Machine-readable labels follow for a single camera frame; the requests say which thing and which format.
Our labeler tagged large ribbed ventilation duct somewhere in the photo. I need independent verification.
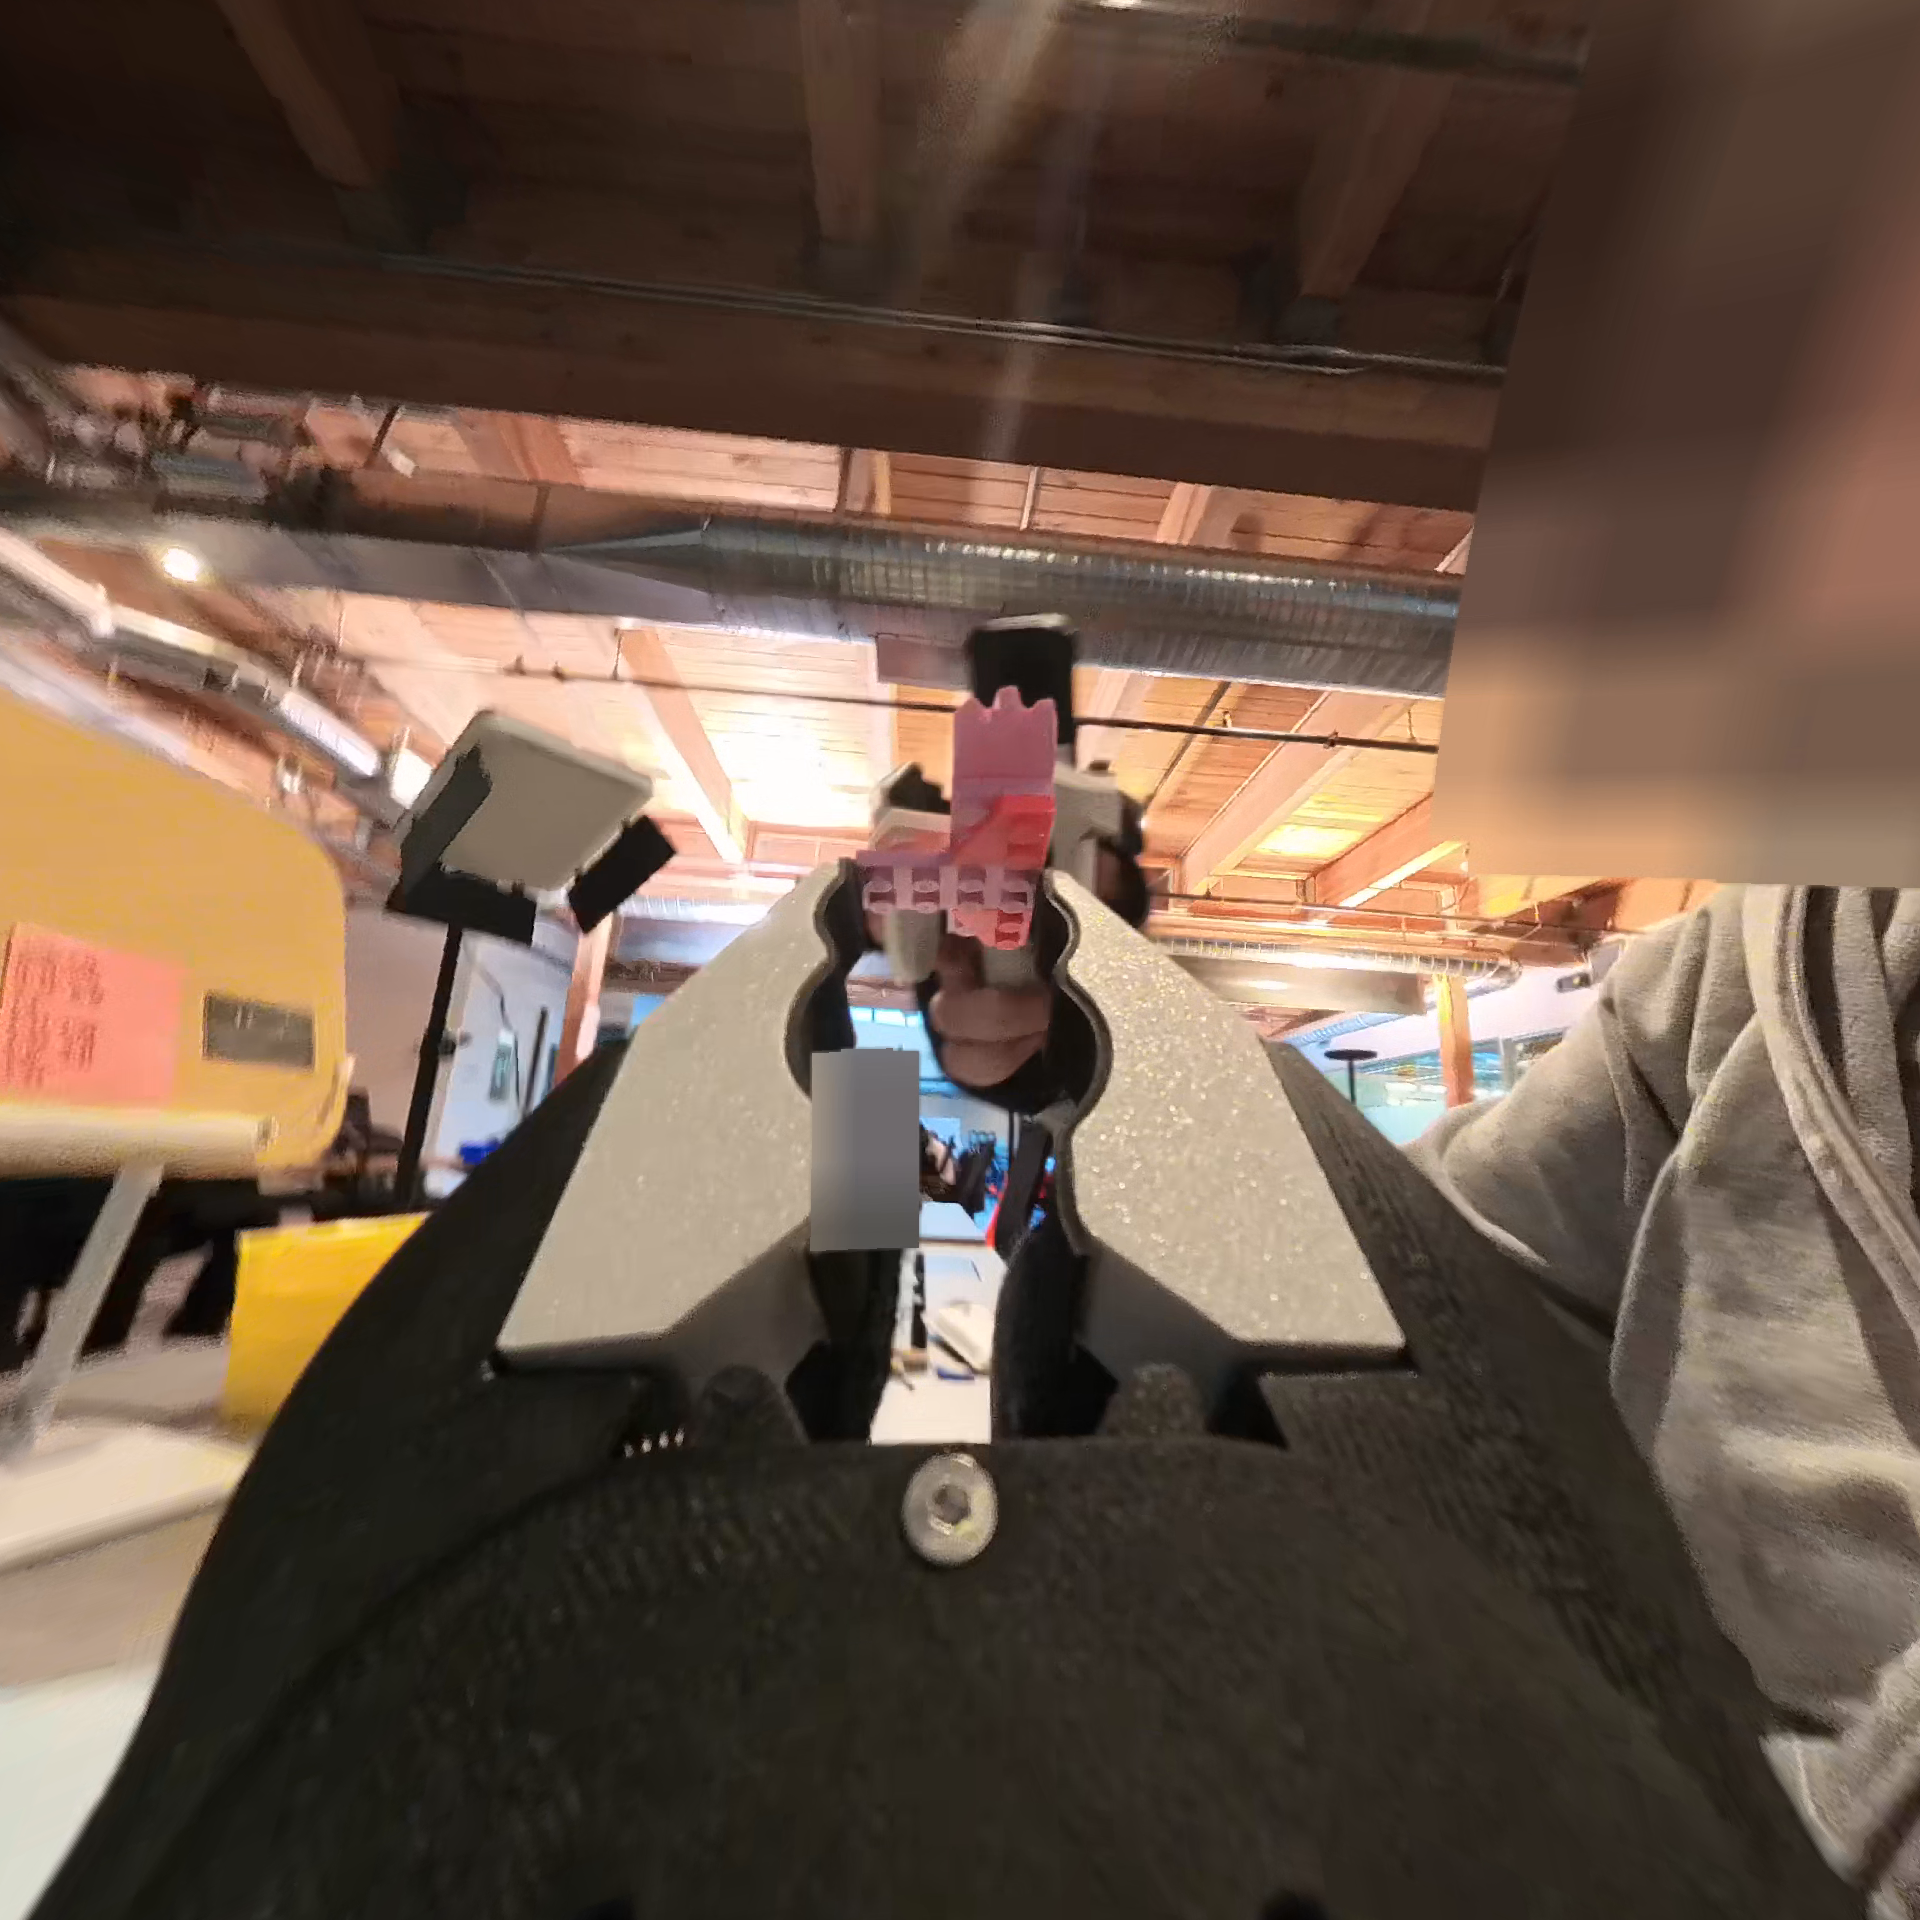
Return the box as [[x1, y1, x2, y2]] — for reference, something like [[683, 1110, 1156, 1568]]
[[540, 513, 1462, 699]]

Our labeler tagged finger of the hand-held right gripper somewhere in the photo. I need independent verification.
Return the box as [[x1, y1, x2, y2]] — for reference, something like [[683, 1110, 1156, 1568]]
[[876, 762, 955, 986]]

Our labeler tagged shallow yellow plastic bin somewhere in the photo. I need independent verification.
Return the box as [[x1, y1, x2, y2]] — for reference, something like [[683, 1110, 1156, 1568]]
[[227, 1209, 431, 1438]]

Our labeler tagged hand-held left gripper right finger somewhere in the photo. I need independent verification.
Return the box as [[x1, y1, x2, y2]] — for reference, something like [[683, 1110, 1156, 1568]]
[[1044, 868, 1409, 1377]]

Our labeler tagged black label plate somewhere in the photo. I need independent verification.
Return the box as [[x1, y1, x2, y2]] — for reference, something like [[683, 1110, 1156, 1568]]
[[201, 991, 320, 1072]]

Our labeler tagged person's right forearm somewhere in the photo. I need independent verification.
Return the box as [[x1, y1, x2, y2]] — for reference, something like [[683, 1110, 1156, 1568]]
[[1402, 902, 1772, 1351]]

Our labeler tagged pink sticky note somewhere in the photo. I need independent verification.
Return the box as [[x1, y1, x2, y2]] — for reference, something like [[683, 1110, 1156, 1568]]
[[0, 919, 189, 1099]]

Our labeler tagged person's right hand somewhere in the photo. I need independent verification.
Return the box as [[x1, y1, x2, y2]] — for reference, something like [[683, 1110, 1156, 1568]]
[[916, 952, 1053, 1091]]

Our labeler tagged studio light on black stand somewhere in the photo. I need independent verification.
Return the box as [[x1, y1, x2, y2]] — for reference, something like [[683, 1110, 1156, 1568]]
[[384, 710, 679, 1209]]

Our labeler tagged wooden top white stand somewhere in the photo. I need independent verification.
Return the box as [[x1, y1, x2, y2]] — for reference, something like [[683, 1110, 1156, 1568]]
[[0, 684, 363, 1577]]

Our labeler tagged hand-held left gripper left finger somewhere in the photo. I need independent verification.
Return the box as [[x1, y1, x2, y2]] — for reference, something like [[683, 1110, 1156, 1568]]
[[493, 864, 852, 1375]]

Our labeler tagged person's grey hoodie torso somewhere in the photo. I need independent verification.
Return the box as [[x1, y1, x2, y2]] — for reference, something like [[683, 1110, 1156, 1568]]
[[1605, 882, 1920, 1920]]

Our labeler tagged pink brick assembly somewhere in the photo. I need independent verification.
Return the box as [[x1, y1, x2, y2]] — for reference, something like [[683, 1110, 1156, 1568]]
[[852, 688, 1059, 952]]

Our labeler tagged black overhead cable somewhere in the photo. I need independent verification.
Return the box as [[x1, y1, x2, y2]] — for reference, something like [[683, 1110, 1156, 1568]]
[[510, 665, 1447, 754]]

